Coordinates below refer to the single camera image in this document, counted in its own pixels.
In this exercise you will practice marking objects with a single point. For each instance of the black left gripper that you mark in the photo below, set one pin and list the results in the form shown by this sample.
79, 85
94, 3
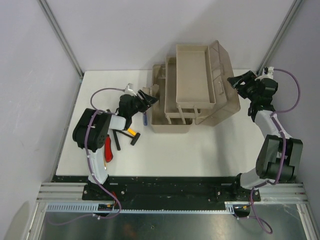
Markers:
137, 98

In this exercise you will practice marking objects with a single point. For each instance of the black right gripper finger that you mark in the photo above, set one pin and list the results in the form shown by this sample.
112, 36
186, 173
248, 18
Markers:
147, 104
147, 98

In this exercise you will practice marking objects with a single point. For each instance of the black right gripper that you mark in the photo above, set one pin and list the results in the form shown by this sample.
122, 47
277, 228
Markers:
249, 79

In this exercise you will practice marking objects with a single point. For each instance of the black T-handle wrench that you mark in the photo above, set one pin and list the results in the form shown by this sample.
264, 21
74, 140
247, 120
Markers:
134, 138

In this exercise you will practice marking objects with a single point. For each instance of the black pen tool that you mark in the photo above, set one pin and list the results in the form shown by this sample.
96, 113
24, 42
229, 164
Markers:
117, 143

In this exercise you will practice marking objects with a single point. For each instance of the translucent brown plastic toolbox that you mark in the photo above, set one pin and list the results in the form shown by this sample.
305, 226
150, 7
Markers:
192, 88

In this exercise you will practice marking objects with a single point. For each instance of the red handled tool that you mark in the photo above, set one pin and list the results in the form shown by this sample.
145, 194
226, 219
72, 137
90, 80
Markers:
108, 154

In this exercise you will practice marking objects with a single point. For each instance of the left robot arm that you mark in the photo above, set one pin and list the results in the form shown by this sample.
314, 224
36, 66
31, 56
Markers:
92, 131

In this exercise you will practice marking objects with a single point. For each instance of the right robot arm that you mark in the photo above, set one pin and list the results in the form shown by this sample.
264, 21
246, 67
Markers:
257, 148

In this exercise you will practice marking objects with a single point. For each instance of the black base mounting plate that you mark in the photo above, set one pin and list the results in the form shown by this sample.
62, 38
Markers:
168, 192

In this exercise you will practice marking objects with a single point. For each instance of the yellow black handled tool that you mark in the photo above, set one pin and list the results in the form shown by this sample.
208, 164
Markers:
132, 132

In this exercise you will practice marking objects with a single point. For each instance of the right aluminium frame post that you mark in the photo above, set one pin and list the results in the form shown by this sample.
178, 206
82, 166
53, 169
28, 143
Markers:
280, 34

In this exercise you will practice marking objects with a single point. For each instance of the aluminium frame post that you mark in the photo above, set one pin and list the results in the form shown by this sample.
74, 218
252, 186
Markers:
48, 13
280, 34

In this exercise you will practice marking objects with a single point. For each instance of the aluminium front rail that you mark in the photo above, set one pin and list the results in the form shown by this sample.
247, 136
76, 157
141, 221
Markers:
282, 193

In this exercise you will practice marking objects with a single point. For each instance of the white slotted cable duct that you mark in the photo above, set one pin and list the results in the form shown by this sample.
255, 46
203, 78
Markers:
102, 208

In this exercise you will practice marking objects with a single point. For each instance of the left aluminium frame post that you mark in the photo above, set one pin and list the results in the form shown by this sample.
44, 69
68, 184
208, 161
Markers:
48, 13

